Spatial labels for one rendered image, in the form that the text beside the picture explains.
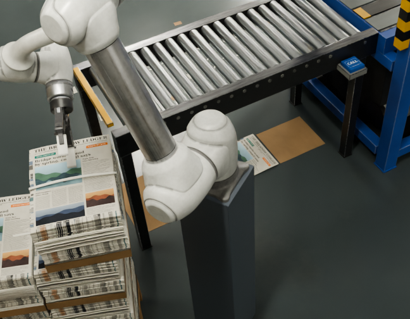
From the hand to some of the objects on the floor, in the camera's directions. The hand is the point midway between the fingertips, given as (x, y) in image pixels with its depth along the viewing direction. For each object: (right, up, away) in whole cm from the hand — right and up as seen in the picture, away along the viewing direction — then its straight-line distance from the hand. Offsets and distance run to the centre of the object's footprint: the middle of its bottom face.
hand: (67, 158), depth 204 cm
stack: (-40, -87, +78) cm, 123 cm away
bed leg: (+123, +3, +148) cm, 193 cm away
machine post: (+143, -3, +140) cm, 200 cm away
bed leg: (-9, -12, +146) cm, 146 cm away
